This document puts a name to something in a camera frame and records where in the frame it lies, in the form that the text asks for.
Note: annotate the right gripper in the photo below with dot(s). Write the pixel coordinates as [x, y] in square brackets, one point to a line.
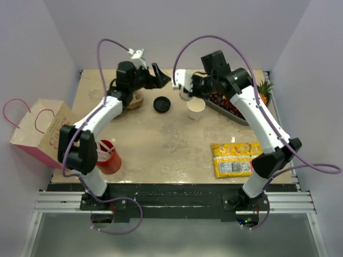
[194, 92]

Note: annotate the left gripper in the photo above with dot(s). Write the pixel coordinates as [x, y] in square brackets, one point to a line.
[161, 80]

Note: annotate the white paper cup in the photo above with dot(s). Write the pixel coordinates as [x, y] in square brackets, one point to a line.
[195, 108]
[185, 96]

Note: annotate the cardboard cup carrier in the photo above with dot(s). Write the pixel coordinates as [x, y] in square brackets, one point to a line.
[136, 102]

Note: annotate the brown paper bag pink handles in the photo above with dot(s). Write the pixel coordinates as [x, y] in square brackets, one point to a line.
[38, 131]

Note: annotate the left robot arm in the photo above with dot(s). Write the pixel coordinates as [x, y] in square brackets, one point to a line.
[77, 151]

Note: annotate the black coffee lid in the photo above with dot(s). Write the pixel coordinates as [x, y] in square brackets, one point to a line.
[161, 104]

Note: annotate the grey fruit tray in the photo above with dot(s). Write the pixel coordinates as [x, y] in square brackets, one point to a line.
[227, 114]

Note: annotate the dark red grapes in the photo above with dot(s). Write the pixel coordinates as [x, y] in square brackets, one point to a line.
[225, 104]

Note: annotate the toy pineapple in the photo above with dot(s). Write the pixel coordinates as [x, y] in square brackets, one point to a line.
[264, 89]

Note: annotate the yellow snack bag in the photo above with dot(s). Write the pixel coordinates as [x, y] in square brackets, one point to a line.
[234, 159]

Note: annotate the white wrapped straws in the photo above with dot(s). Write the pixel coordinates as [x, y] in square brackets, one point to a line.
[104, 152]

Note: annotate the red straw holder cup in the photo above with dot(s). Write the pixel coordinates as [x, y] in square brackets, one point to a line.
[112, 165]

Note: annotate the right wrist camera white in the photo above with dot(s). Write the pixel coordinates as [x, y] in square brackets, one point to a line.
[183, 80]

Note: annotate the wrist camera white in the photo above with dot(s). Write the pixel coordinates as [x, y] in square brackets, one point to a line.
[138, 58]
[183, 80]

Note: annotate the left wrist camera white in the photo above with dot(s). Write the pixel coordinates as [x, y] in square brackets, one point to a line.
[138, 58]

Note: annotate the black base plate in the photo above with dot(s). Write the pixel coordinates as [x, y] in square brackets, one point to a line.
[171, 201]

